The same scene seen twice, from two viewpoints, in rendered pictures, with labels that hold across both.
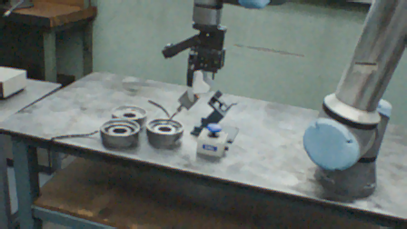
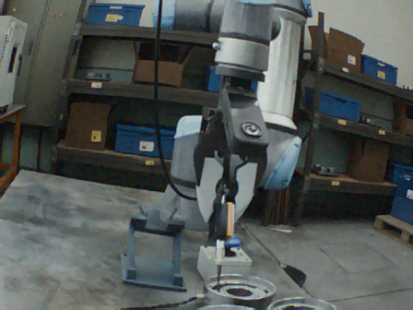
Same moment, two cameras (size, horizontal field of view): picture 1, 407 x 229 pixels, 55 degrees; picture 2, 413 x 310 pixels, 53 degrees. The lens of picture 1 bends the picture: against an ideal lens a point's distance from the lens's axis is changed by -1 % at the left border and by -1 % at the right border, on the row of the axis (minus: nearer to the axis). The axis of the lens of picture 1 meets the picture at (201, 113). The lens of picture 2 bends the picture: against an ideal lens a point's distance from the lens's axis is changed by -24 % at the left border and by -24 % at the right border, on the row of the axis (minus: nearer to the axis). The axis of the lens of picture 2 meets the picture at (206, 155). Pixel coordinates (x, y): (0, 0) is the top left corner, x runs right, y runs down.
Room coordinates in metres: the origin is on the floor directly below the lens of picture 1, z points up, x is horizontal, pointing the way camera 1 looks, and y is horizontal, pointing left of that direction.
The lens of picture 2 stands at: (1.35, 0.66, 1.11)
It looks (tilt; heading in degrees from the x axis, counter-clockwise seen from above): 8 degrees down; 245
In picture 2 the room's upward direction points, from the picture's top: 9 degrees clockwise
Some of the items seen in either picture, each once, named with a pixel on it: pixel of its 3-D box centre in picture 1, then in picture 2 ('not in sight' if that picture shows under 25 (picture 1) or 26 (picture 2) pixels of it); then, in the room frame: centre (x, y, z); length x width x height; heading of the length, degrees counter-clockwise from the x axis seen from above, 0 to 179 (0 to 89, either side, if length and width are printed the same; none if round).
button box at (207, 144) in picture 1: (214, 143); (223, 263); (0.96, -0.04, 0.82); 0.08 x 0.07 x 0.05; 78
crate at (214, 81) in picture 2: not in sight; (235, 83); (-0.61, -3.26, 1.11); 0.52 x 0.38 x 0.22; 168
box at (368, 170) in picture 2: not in sight; (367, 158); (-2.09, -2.94, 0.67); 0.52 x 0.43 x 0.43; 168
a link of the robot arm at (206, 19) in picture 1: (207, 15); (241, 55); (1.02, 0.01, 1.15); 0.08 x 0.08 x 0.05
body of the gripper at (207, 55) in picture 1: (206, 47); (233, 111); (1.02, 0.00, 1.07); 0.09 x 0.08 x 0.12; 75
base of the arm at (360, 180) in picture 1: (349, 163); (194, 199); (0.88, -0.38, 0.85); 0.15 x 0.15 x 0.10
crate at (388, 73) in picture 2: not in sight; (373, 69); (-2.08, -2.95, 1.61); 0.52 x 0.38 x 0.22; 171
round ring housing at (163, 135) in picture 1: (164, 132); (238, 296); (1.00, 0.10, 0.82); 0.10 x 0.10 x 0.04
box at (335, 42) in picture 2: not in sight; (336, 49); (-1.57, -3.05, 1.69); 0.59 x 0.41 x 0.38; 173
